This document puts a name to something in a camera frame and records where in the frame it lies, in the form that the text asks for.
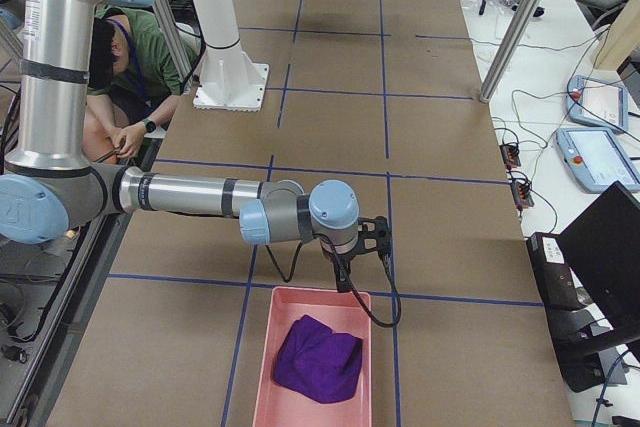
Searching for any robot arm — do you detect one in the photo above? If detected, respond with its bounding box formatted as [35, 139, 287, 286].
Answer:
[1, 0, 363, 292]

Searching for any teach pendant far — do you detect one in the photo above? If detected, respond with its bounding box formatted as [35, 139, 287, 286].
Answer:
[566, 75, 629, 134]

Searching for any black box device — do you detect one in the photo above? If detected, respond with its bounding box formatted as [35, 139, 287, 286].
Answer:
[526, 232, 586, 311]

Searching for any orange connector block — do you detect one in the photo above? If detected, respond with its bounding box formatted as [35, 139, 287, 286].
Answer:
[500, 143, 521, 170]
[510, 178, 534, 211]

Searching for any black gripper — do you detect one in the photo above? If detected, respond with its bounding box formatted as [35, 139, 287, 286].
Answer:
[320, 241, 360, 293]

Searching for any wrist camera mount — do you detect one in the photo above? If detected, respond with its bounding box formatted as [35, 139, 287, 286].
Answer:
[355, 216, 392, 261]

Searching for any black monitor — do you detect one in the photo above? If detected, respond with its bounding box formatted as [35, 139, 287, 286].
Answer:
[557, 181, 639, 327]

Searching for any teach pendant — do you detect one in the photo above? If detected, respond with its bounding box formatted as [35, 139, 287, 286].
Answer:
[566, 75, 629, 134]
[555, 127, 639, 193]

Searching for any teach pendant near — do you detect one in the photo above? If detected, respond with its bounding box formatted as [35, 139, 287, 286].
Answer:
[555, 127, 639, 193]

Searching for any pink plastic bin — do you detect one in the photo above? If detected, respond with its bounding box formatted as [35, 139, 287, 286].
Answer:
[253, 286, 372, 426]

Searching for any aluminium frame post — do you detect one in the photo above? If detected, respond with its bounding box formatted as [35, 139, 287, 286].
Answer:
[479, 0, 541, 103]

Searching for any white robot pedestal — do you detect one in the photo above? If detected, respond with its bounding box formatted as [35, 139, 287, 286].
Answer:
[193, 0, 269, 112]

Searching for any person in green shirt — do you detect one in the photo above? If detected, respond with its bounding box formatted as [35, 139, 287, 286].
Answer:
[83, 7, 184, 163]

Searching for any purple cloth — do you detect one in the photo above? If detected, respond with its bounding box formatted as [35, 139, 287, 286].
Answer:
[272, 315, 363, 404]

